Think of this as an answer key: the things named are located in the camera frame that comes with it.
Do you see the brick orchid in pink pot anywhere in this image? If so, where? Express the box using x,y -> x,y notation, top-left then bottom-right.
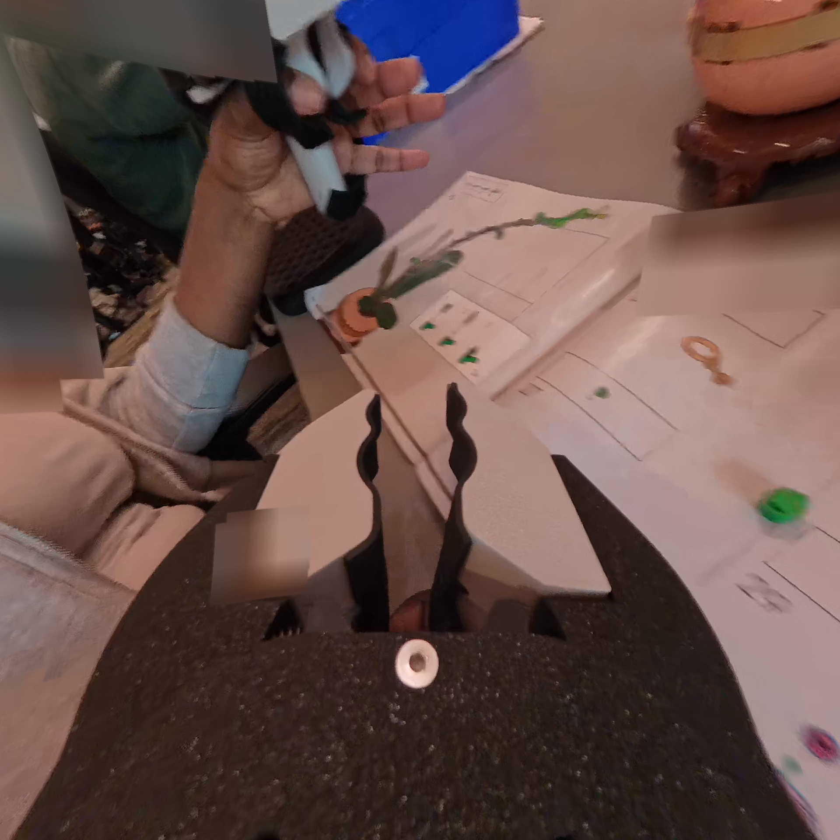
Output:
688,0 -> 840,118

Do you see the person's left forearm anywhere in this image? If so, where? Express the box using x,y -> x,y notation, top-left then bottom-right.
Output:
62,187 -> 280,454

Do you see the grey desk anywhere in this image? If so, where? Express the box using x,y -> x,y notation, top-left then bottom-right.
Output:
272,0 -> 840,840

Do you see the blue plastic bin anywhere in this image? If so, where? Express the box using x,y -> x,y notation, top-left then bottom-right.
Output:
335,0 -> 521,147

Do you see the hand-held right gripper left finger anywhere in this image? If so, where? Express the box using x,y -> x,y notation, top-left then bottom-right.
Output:
256,392 -> 392,632

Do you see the person's left hand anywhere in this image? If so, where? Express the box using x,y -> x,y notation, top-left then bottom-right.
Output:
200,39 -> 447,227

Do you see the black mesh chair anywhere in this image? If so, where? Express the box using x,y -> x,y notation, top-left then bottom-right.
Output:
262,206 -> 386,317

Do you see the tan ring brick piece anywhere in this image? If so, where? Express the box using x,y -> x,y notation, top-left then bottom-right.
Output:
681,336 -> 734,386

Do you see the brown wooden stand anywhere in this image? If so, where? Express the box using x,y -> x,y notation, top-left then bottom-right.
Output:
676,101 -> 840,206

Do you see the green round brick piece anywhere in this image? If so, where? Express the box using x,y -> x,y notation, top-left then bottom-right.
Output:
758,489 -> 810,526

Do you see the open instruction booklet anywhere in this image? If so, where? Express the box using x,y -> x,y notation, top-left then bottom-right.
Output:
305,171 -> 840,840

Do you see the person's light grey sweatshirt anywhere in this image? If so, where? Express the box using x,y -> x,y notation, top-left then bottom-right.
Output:
0,367 -> 277,840

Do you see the dark green cloth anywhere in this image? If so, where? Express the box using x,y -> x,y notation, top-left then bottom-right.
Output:
13,59 -> 211,237

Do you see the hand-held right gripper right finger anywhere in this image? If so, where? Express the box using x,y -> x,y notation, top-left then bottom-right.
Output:
430,384 -> 613,632

